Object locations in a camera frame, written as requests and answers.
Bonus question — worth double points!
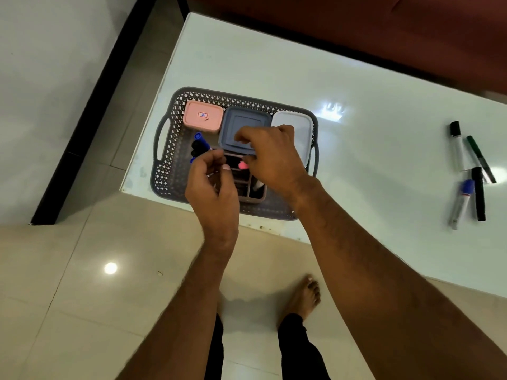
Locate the person's left hand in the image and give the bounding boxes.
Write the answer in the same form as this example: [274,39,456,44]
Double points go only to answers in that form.
[185,149,241,250]

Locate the person's right hand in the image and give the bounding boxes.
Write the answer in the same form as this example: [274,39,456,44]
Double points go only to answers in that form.
[234,125,318,203]

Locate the person's right forearm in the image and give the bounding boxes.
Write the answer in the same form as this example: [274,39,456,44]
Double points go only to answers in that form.
[292,181,507,380]

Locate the person's left forearm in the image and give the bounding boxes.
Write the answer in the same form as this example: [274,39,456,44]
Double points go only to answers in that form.
[116,235,239,380]

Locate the brown compartment organizer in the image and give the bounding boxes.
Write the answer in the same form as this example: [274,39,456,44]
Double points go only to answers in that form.
[216,152,268,205]

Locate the blue-grey lidded container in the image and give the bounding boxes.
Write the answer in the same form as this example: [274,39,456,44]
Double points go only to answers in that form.
[218,106,273,155]

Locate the grey perforated plastic basket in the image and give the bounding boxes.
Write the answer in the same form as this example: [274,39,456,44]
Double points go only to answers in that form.
[150,87,320,221]

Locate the white lidded container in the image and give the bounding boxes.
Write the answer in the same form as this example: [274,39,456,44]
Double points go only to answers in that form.
[271,111,314,167]

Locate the pink lidded container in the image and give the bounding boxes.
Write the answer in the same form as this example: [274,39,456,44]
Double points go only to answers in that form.
[182,100,225,134]

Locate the person's right foot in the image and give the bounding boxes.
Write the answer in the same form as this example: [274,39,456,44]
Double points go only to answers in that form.
[281,274,322,322]

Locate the black skirting strip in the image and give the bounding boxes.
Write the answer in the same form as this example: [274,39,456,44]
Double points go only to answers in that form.
[30,0,160,226]

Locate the red-brown sofa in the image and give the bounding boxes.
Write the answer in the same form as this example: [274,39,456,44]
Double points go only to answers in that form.
[185,0,507,96]

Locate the black trousers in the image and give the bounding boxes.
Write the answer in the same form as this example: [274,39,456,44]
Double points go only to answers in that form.
[204,312,332,380]

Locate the black capped white marker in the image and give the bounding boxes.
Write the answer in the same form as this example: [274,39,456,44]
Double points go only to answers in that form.
[449,121,466,173]

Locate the blue capped grey marker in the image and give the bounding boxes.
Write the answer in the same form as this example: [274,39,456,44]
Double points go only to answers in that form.
[449,179,475,231]

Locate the green marker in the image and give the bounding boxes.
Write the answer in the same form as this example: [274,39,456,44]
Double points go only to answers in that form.
[466,135,497,184]

